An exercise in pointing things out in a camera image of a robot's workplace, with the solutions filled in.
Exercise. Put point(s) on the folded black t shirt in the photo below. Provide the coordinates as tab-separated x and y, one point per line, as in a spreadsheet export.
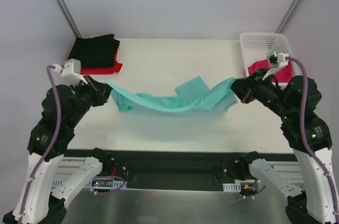
96	52

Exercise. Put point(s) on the teal t shirt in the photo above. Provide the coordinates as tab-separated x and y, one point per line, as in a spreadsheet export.
192	97

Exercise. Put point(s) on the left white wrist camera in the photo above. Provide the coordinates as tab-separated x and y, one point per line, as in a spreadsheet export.
70	71

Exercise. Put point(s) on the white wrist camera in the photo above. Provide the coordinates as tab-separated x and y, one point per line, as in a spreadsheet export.
70	71
277	61

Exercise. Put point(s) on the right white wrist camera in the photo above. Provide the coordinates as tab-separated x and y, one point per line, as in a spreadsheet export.
277	61

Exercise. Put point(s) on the right aluminium frame post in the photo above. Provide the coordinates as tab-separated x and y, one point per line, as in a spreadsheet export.
292	7

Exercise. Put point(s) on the pink t shirt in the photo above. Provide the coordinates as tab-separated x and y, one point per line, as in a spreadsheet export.
283	76

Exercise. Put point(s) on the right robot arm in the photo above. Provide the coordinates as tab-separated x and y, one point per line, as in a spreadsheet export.
309	138

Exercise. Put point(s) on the white plastic basket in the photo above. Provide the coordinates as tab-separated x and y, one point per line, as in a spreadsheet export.
255	47

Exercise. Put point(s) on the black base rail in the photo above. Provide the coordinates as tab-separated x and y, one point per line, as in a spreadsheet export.
169	170

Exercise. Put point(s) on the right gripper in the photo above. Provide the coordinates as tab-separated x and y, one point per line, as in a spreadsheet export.
249	90

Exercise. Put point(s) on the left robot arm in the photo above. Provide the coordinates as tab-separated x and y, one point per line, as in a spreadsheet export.
63	108

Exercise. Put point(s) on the white cable duct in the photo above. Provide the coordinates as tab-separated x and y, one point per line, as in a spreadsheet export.
232	187
99	183

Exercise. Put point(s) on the aluminium frame post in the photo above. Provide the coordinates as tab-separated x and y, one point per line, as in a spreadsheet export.
68	17
292	7

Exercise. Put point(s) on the left aluminium frame post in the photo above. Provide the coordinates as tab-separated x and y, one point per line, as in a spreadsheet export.
68	17

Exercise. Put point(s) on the folded red t shirt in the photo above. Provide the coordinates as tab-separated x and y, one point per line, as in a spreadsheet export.
104	71

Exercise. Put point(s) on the right white cable duct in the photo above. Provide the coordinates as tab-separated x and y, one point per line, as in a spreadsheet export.
232	187

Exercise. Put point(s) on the left white cable duct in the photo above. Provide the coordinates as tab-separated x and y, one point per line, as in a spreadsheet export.
99	183

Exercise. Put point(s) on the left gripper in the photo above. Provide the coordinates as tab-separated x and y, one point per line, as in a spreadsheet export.
93	91

